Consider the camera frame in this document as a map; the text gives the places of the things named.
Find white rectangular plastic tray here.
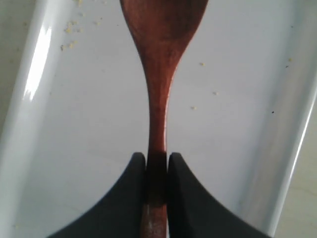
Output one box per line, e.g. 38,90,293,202
0,0,317,238

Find dark brown wooden spoon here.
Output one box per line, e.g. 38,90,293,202
120,0,208,238

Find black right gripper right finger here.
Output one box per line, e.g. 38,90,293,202
167,153,267,238

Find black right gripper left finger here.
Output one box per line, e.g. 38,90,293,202
50,152,146,238

